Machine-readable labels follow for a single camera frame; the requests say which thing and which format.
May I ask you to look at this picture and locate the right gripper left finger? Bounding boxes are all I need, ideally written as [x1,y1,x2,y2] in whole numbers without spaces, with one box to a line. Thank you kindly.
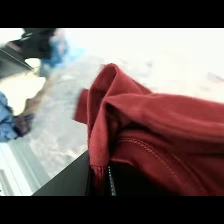
[32,149,92,197]

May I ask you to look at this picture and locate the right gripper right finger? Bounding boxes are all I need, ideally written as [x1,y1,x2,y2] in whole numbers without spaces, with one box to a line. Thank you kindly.
[106,159,174,197]

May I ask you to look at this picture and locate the red garment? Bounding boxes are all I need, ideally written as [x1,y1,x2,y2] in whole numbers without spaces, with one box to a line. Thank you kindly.
[73,63,224,197]

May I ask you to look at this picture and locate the blue garment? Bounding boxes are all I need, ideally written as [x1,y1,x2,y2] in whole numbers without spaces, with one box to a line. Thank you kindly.
[0,91,20,143]

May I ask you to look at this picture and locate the silver frame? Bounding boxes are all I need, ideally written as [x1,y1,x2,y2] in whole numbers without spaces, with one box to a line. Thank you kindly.
[0,143,34,197]

